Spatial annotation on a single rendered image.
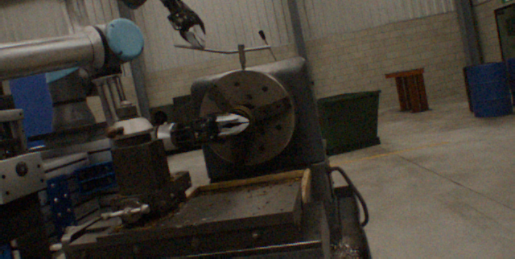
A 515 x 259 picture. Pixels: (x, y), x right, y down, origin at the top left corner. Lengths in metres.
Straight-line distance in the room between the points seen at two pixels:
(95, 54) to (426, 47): 11.51
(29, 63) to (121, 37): 0.23
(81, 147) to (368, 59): 10.63
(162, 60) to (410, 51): 7.35
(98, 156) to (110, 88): 0.29
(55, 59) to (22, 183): 0.30
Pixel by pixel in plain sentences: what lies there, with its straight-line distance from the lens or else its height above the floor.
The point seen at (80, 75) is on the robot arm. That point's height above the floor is 1.34.
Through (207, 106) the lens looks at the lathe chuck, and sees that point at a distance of 1.26.
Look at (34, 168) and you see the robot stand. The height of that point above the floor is 1.08.
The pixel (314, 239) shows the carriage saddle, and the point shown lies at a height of 0.93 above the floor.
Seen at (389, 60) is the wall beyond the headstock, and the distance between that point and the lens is 11.79.
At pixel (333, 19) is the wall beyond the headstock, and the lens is 11.59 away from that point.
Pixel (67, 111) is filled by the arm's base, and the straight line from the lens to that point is 1.46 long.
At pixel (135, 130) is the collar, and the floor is 1.13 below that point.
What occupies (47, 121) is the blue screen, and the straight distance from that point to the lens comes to 6.59.
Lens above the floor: 1.15
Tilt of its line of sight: 3 degrees down
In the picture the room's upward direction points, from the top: 11 degrees counter-clockwise
